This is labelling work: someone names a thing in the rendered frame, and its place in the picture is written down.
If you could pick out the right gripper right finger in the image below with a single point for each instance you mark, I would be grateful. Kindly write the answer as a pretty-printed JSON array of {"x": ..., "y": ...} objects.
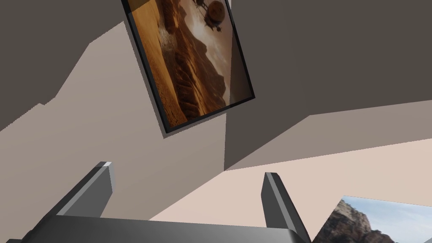
[{"x": 278, "y": 204}]

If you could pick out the rock cliff and sky picture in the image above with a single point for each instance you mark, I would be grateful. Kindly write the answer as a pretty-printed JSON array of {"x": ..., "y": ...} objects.
[{"x": 374, "y": 221}]

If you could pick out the black-framed desert picture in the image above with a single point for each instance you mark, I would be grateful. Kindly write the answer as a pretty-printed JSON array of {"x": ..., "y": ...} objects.
[{"x": 192, "y": 60}]

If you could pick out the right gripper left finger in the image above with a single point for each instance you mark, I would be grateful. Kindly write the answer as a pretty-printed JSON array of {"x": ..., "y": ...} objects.
[{"x": 88, "y": 195}]

